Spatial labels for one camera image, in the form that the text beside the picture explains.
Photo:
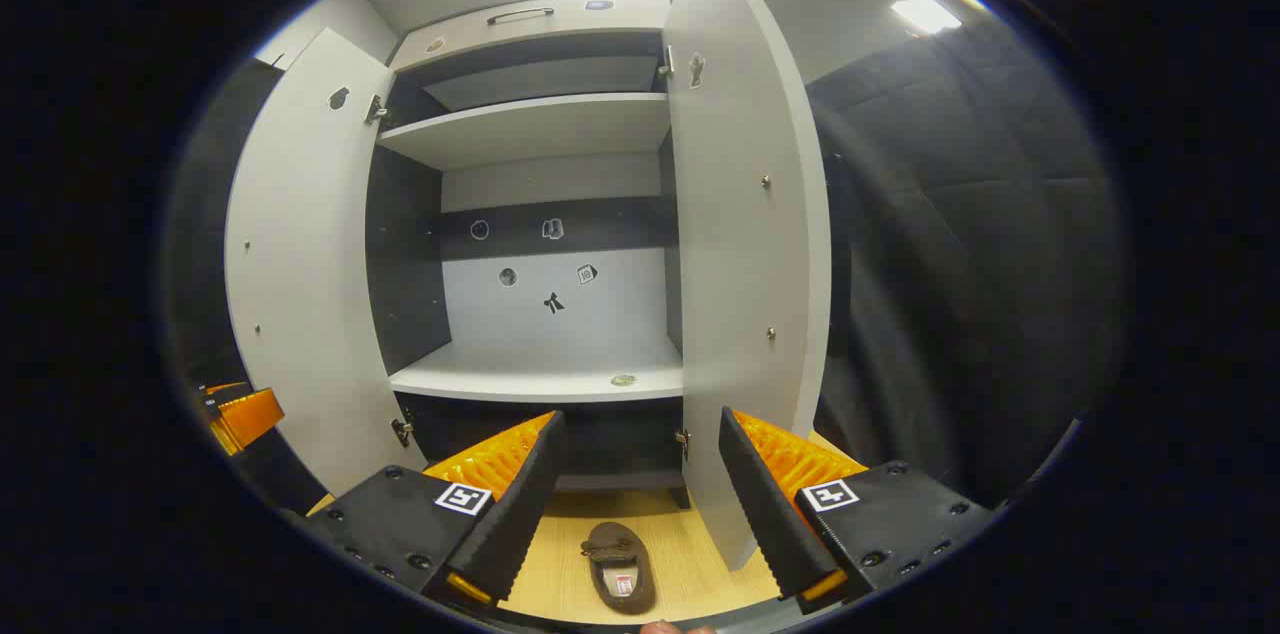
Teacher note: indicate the brown fuzzy shoe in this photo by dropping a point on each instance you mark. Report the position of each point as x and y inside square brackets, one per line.
[620, 569]

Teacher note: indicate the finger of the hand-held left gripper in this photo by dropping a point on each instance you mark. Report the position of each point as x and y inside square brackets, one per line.
[250, 417]

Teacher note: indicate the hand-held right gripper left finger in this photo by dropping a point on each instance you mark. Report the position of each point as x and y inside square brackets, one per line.
[520, 514]

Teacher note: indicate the grey cabinet drawer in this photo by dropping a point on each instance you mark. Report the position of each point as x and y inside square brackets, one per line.
[560, 19]

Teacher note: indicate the ceiling light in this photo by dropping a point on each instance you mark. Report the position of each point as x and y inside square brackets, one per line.
[925, 12]

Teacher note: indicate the grey shoe cabinet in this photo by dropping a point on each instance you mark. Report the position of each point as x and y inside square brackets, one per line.
[540, 369]

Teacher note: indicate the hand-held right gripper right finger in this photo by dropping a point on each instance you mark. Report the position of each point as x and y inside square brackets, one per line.
[770, 524]

